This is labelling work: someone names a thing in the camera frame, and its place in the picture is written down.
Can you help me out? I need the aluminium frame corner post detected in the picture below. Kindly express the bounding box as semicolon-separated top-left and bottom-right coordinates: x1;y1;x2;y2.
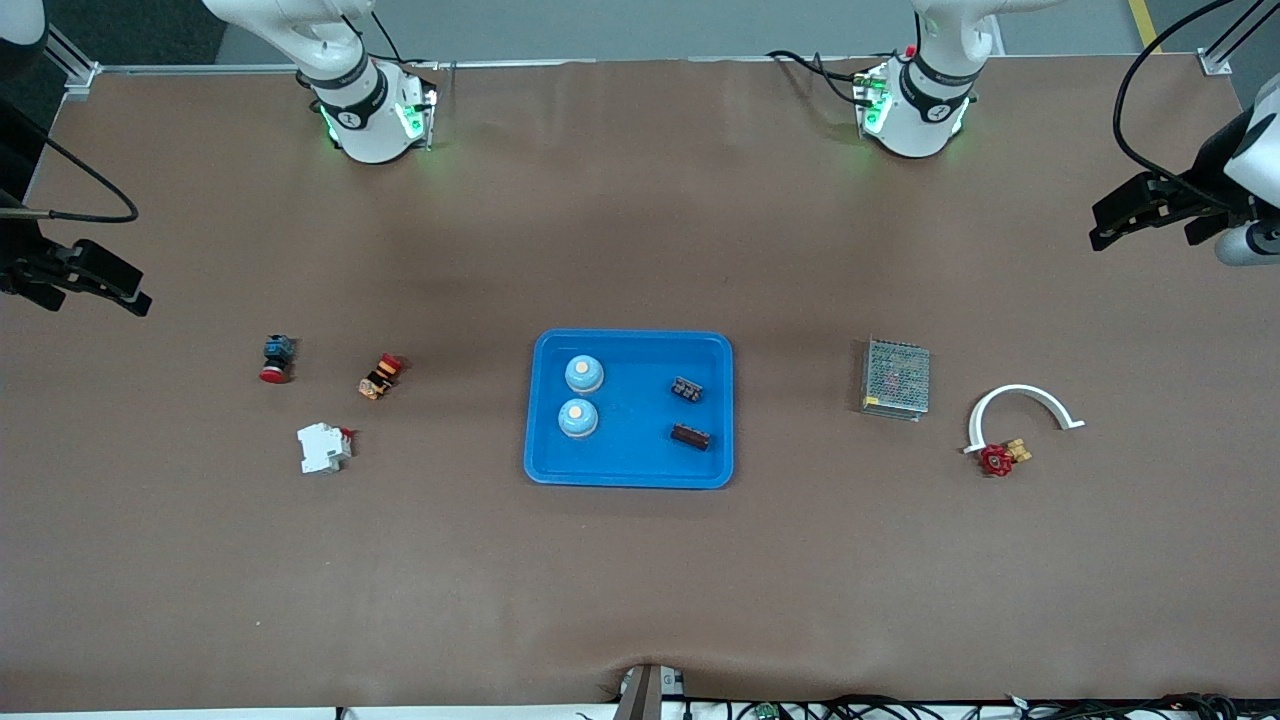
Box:
1197;0;1266;77
45;25;101;101

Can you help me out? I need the metal mesh power supply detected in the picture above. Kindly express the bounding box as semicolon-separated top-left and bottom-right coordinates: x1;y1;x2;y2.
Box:
861;338;931;422

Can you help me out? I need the white circuit breaker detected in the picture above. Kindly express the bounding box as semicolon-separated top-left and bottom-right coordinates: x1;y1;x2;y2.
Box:
297;423;354;475

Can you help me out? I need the black base cable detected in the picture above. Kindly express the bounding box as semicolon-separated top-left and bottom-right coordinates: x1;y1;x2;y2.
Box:
340;10;441;71
768;50;876;109

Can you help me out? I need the green lit connector box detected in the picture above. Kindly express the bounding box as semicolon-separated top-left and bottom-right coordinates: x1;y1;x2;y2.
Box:
852;65;891;136
398;85;439;153

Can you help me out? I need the red emergency stop button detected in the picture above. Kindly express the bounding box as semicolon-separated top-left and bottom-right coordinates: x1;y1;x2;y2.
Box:
259;335;297;384

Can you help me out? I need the orange red selector switch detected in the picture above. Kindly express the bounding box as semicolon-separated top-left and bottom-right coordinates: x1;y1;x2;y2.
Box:
358;353;404;401

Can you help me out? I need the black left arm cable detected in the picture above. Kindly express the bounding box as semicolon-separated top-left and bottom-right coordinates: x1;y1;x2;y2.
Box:
1113;0;1241;211

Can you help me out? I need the red handled brass valve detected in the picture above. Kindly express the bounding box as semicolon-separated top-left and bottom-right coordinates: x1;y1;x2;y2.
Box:
978;437;1033;478

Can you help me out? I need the brown table cover sheet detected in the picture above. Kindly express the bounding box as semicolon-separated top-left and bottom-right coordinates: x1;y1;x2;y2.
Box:
0;55;1280;713

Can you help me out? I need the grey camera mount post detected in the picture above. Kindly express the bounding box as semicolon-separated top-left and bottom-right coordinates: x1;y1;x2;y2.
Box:
612;662;687;720

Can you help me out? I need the black left base cable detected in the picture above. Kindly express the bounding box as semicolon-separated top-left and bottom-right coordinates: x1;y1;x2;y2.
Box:
768;50;876;109

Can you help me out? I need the blue plastic tray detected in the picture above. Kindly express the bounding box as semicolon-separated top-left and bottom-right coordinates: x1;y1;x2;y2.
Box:
524;329;735;490

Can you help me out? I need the black cable bundle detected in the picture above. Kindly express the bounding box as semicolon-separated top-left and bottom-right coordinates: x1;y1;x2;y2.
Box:
690;693;1280;720

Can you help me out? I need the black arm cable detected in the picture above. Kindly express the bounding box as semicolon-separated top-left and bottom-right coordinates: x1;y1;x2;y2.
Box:
1113;0;1241;211
0;128;139;223

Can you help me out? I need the black right base cable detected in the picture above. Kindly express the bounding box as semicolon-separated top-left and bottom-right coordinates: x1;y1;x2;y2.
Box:
340;10;441;71

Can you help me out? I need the white curved bracket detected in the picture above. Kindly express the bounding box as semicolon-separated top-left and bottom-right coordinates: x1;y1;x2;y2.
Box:
964;384;1086;455

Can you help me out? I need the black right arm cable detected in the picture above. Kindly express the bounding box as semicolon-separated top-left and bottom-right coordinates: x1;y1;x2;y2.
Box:
0;128;139;223

